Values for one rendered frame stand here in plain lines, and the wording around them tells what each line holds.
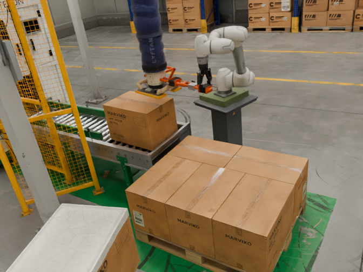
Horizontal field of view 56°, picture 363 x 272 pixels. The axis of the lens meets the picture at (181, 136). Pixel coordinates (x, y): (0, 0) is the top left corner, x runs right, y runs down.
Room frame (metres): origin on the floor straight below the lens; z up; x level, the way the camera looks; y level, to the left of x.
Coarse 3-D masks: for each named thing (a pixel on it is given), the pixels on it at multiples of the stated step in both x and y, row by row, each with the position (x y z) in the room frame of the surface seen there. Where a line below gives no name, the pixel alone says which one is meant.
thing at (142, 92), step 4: (144, 88) 3.00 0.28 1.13; (136, 92) 3.03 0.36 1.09; (140, 92) 2.98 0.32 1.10; (144, 92) 2.96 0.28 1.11; (148, 92) 2.94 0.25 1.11; (152, 92) 2.92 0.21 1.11; (156, 92) 2.89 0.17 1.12; (152, 96) 2.86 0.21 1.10; (156, 96) 2.83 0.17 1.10; (160, 96) 2.82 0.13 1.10; (164, 96) 2.84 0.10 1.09
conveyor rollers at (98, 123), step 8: (40, 112) 4.30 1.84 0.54; (64, 120) 3.95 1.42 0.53; (88, 120) 3.80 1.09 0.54; (96, 120) 3.78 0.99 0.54; (104, 120) 3.76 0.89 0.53; (96, 128) 3.54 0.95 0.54; (104, 128) 3.51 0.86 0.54; (104, 136) 3.37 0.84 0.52; (120, 144) 3.07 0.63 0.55; (128, 144) 3.05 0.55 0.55
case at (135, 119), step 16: (128, 96) 3.35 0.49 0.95; (144, 96) 3.29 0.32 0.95; (112, 112) 3.13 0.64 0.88; (128, 112) 2.98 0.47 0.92; (144, 112) 2.87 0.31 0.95; (160, 112) 2.97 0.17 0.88; (112, 128) 3.17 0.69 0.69; (128, 128) 3.02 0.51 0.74; (144, 128) 2.87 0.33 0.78; (160, 128) 2.94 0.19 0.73; (176, 128) 3.12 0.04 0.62; (144, 144) 2.90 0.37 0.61
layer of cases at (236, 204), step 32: (160, 160) 2.66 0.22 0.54; (192, 160) 2.59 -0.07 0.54; (224, 160) 2.52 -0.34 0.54; (256, 160) 2.45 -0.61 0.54; (288, 160) 2.38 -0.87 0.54; (128, 192) 2.26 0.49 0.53; (160, 192) 2.18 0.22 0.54; (192, 192) 2.13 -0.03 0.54; (224, 192) 2.08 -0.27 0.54; (256, 192) 2.02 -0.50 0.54; (288, 192) 1.97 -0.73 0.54; (160, 224) 2.09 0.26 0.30; (192, 224) 1.90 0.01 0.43; (224, 224) 1.75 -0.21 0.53; (256, 224) 1.70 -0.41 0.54; (288, 224) 1.96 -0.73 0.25; (224, 256) 1.76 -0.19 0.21; (256, 256) 1.61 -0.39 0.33
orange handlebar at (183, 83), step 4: (168, 68) 3.26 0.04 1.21; (172, 68) 3.20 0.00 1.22; (144, 76) 3.10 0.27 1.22; (160, 80) 2.93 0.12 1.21; (164, 80) 2.89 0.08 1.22; (180, 80) 2.81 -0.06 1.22; (184, 80) 2.78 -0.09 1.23; (180, 84) 2.74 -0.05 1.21; (184, 84) 2.71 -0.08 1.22; (196, 88) 2.60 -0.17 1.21
